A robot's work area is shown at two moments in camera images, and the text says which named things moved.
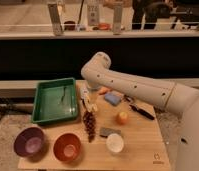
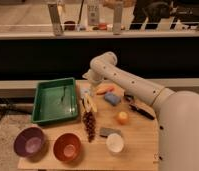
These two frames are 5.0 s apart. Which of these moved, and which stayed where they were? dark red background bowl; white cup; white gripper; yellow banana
Moved: white gripper
Stayed: yellow banana; white cup; dark red background bowl
